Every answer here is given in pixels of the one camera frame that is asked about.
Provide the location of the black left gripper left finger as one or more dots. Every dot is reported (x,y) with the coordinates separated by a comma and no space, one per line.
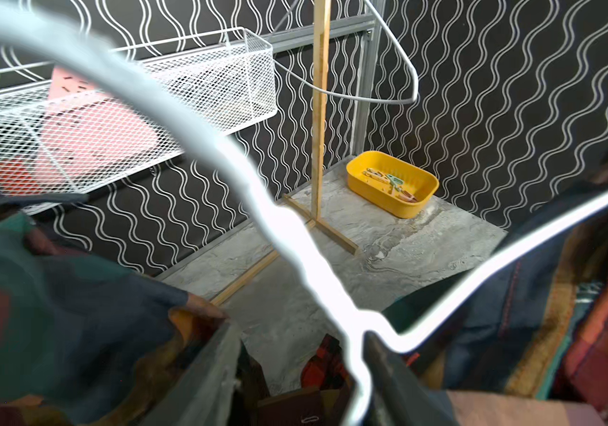
(203,395)

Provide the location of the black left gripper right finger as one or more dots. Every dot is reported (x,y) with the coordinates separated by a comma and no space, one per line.
(398,396)

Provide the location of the multicolour plaid shirt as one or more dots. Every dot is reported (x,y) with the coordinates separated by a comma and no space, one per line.
(535,332)
(83,340)

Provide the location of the red black plaid shirt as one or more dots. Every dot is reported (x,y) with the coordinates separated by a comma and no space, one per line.
(325,370)

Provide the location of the yellow plastic tray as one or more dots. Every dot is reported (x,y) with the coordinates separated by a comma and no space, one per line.
(399,188)

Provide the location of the pink triangular item in basket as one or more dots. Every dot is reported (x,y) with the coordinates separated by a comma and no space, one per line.
(85,136)

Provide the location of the wooden clothes rack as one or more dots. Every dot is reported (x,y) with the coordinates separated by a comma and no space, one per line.
(311,217)

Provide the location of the white wire mesh basket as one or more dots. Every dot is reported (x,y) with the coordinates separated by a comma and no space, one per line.
(229,81)

